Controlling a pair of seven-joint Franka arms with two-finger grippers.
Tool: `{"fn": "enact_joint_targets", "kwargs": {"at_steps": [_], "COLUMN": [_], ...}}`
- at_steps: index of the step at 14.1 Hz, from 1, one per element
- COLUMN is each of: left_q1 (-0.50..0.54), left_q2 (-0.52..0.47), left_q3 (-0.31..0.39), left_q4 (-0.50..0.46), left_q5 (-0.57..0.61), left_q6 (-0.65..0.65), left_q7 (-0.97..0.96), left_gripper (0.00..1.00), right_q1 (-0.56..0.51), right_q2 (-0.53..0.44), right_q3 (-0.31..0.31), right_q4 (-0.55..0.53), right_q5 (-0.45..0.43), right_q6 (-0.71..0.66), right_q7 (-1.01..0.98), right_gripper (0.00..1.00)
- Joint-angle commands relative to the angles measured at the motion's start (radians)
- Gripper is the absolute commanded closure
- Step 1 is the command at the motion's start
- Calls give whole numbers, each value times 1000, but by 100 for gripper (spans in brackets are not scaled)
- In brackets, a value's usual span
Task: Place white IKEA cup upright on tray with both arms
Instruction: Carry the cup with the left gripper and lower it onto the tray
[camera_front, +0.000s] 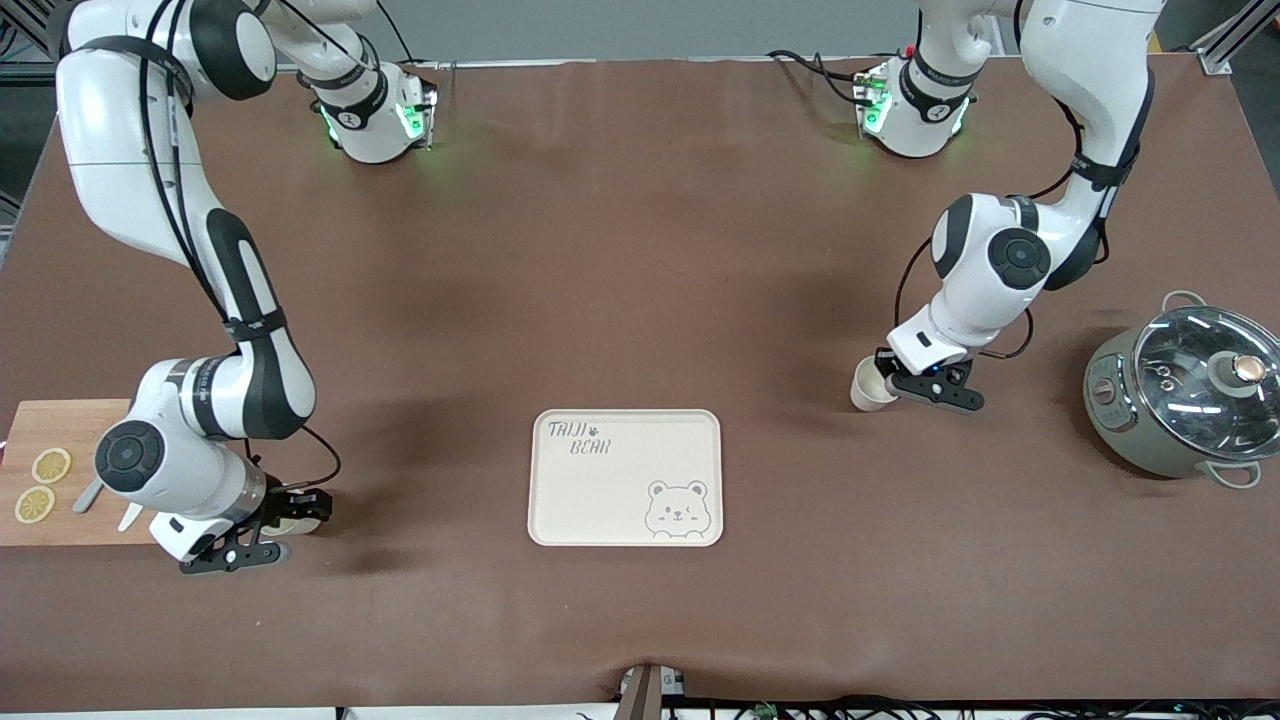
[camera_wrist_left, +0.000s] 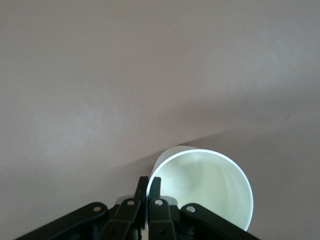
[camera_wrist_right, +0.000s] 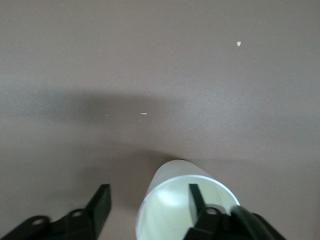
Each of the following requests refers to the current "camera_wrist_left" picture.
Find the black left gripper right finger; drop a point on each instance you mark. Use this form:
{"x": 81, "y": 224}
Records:
{"x": 162, "y": 220}

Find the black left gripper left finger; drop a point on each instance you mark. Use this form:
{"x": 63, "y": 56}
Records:
{"x": 125, "y": 220}

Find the white plastic cup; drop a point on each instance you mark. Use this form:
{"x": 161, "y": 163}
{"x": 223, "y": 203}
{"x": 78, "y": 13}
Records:
{"x": 212, "y": 180}

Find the brown table mat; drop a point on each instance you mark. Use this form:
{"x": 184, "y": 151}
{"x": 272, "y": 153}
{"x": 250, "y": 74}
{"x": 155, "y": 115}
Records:
{"x": 100, "y": 75}

